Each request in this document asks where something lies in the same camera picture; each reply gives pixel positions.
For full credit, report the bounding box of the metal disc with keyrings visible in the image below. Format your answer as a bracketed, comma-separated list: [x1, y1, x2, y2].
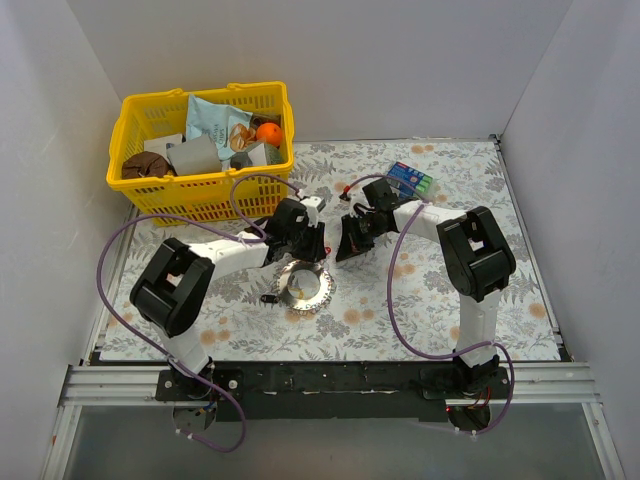
[276, 260, 335, 315]

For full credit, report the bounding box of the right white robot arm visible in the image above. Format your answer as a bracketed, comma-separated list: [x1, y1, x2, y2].
[336, 175, 516, 398]

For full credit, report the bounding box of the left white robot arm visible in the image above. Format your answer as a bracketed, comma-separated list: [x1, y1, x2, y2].
[129, 196, 326, 400]

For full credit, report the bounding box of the yellow plastic basket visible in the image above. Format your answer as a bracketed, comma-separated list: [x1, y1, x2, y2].
[106, 81, 294, 225]

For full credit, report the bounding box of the blue green sponge pack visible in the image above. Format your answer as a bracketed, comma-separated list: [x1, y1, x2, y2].
[387, 162, 433, 199]

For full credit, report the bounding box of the black key tag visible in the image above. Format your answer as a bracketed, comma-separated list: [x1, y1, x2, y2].
[260, 294, 279, 305]

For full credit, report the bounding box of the floral table mat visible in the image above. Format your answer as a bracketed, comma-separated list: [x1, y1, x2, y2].
[99, 140, 562, 362]

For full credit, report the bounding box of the orange fruit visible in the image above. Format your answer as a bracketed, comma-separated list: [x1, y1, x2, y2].
[256, 122, 284, 148]

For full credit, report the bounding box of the light blue chips bag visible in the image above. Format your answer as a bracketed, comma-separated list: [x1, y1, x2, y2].
[186, 94, 256, 160]

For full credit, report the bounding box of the grey paper cup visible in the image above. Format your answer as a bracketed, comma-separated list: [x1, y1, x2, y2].
[167, 135, 222, 176]

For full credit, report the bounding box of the white box in basket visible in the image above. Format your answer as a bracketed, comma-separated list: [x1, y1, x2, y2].
[143, 133, 183, 155]

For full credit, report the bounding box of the brown round pastry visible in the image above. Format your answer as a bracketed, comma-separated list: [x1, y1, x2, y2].
[121, 151, 171, 180]

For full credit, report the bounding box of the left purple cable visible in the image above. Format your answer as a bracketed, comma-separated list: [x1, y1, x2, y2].
[95, 173, 306, 454]

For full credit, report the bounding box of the purple cable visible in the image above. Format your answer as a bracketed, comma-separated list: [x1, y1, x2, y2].
[339, 173, 516, 437]
[95, 173, 306, 454]

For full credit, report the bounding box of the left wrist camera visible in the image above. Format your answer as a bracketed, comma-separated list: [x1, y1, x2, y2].
[301, 196, 326, 228]

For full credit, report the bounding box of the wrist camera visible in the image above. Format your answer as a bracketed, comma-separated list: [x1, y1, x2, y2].
[301, 196, 326, 228]
[339, 186, 351, 203]

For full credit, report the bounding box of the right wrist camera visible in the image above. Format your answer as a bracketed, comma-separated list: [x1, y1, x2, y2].
[339, 186, 351, 203]

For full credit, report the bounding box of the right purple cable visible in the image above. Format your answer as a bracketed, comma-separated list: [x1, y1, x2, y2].
[339, 173, 516, 437]

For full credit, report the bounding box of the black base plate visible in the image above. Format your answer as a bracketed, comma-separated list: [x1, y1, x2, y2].
[155, 360, 513, 423]

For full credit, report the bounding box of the aluminium frame rail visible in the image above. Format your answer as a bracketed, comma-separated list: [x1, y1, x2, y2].
[58, 363, 601, 407]

